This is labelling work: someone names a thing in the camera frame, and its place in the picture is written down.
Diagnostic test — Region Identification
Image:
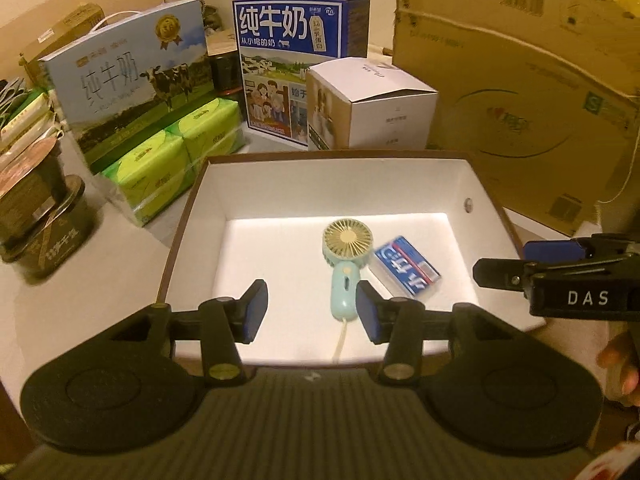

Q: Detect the mint green handheld fan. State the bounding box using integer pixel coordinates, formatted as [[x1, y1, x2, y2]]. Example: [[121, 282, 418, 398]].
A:
[[321, 217, 376, 362]]

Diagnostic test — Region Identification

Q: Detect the small blue striped pack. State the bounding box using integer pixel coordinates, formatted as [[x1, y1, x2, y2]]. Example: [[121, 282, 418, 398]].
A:
[[368, 234, 442, 304]]

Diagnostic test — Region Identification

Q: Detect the green tissue pack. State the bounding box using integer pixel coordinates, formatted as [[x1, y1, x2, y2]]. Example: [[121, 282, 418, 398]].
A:
[[166, 97, 246, 161], [99, 130, 196, 229]]

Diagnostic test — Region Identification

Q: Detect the small brown cardboard box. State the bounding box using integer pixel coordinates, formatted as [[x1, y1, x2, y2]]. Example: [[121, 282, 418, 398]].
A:
[[19, 2, 106, 87]]

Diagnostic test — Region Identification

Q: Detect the light blue cow milk carton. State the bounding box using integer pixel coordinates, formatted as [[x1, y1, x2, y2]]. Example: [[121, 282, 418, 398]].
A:
[[38, 0, 217, 167]]

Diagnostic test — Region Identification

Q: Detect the dark glass jar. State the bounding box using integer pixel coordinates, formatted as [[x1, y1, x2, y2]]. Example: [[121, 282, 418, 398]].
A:
[[207, 35, 241, 97]]

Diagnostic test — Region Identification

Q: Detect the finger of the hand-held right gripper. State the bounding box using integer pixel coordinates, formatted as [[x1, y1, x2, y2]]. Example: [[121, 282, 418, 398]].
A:
[[472, 258, 536, 291], [523, 233, 601, 261]]

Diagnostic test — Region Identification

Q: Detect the stack of pale packets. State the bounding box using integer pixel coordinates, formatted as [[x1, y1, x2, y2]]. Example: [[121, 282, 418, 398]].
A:
[[0, 76, 63, 157]]

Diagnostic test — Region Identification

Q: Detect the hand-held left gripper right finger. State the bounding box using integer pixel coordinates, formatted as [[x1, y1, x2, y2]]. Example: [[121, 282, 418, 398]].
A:
[[356, 280, 516, 386]]

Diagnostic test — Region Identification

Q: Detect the large cardboard box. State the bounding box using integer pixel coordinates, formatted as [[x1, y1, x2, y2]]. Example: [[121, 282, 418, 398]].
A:
[[392, 0, 640, 239]]

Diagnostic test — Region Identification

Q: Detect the person's right hand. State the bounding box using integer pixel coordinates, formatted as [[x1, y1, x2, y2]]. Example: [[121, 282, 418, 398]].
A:
[[597, 332, 640, 406]]

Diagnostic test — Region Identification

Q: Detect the white cube box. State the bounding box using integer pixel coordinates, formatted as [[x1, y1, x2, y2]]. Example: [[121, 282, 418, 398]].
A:
[[305, 55, 439, 152]]

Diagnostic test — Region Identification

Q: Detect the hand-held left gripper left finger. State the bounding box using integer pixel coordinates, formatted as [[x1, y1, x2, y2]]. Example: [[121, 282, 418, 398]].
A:
[[107, 279, 270, 386]]

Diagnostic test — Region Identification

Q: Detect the brown storage box white inside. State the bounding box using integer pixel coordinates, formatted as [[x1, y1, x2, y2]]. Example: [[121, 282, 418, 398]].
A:
[[157, 150, 549, 367]]

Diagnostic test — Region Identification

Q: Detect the dark blue milk carton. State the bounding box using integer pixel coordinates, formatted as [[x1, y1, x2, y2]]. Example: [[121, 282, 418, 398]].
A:
[[232, 0, 371, 150]]

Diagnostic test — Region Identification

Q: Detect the person's printed clothing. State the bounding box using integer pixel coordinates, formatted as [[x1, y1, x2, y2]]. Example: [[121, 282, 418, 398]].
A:
[[575, 422, 640, 480]]

